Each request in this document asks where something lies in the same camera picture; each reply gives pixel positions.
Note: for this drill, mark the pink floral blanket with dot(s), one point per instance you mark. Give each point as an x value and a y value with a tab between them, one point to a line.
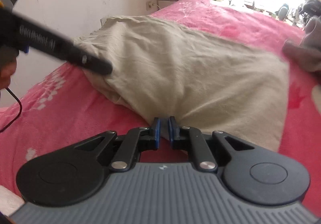
75	113

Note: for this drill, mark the grey hoodie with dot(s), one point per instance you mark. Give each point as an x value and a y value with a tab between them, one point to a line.
304	48

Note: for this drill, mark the white cabinet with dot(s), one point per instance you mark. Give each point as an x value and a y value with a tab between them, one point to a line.
168	3

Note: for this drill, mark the beige collared shirt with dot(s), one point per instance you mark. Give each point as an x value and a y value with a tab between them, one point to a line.
188	63

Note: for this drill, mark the wall socket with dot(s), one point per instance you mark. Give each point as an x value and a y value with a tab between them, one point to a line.
149	5

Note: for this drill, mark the wheelchair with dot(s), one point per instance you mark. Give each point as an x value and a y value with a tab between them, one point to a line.
310	6

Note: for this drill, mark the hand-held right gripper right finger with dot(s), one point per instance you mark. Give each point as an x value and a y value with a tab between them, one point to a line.
171	136

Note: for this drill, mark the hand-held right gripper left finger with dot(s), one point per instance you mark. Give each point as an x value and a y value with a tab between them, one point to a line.
156	136

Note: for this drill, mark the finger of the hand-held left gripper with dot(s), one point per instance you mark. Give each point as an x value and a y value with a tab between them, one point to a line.
95	63

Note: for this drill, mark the person's left hand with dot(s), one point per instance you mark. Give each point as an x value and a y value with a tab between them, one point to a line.
7	74

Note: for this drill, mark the green chair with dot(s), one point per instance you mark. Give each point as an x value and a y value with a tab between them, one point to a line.
284	10

